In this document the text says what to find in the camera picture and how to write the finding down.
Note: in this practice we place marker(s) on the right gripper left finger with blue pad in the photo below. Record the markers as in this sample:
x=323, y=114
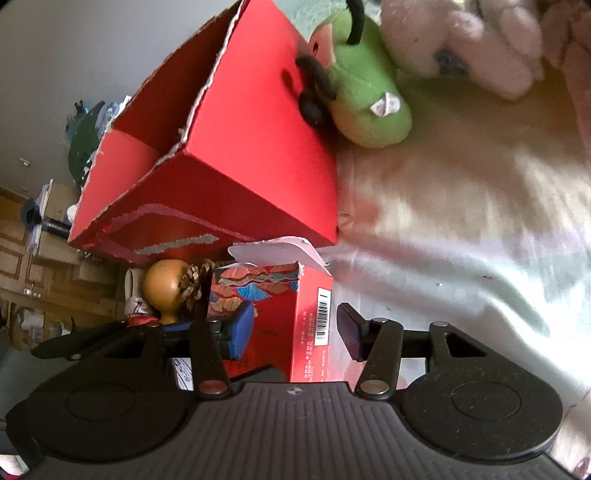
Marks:
x=200, y=348

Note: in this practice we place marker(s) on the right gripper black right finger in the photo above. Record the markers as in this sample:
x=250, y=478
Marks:
x=382, y=344

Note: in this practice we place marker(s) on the small red patterned box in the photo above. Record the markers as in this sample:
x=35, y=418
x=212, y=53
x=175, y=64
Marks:
x=290, y=288

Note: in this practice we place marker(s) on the wooden gourd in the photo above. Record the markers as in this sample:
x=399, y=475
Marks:
x=161, y=288

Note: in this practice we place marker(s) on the green patterned bed sheet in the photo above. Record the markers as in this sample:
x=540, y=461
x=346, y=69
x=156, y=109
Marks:
x=480, y=218

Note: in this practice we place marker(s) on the large red cardboard box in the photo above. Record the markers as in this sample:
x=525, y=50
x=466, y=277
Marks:
x=212, y=150

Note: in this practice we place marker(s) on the dark green cloth item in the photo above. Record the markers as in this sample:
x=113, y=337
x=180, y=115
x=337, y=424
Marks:
x=81, y=130

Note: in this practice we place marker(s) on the green plush toy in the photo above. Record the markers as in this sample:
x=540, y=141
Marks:
x=350, y=80

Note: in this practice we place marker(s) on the pink plush rabbit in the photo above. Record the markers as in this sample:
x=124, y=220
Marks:
x=498, y=45

